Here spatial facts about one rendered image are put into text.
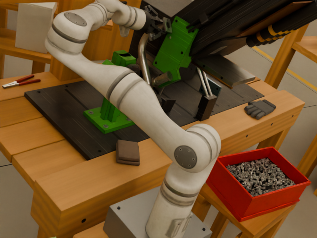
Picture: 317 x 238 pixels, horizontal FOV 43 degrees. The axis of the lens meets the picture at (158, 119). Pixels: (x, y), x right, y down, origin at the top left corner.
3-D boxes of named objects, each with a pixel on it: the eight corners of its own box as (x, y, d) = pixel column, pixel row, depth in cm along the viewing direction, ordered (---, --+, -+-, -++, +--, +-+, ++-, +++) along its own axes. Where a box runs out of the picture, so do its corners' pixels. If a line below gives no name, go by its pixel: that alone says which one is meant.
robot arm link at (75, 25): (87, -8, 117) (76, 17, 121) (51, 12, 93) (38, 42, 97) (115, 9, 118) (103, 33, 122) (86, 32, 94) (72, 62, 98)
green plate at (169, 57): (183, 80, 160) (209, 32, 153) (171, 78, 154) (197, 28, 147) (164, 66, 165) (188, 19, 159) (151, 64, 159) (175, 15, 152)
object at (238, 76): (253, 82, 164) (255, 76, 162) (230, 89, 153) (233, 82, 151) (185, 39, 183) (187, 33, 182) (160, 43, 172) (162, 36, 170)
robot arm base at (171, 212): (186, 236, 108) (207, 189, 99) (162, 250, 101) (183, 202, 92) (162, 213, 112) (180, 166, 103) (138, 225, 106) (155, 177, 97)
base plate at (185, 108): (263, 98, 206) (265, 95, 205) (89, 163, 131) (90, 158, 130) (203, 60, 227) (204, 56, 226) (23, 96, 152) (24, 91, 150)
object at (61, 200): (293, 125, 220) (305, 102, 212) (54, 247, 117) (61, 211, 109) (272, 111, 227) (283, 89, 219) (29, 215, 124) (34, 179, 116)
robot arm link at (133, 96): (103, 107, 95) (126, 96, 103) (190, 184, 89) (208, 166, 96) (117, 78, 90) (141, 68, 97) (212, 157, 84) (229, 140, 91)
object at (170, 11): (193, 79, 198) (216, 13, 180) (149, 90, 177) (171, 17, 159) (167, 61, 207) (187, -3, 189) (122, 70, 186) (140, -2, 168)
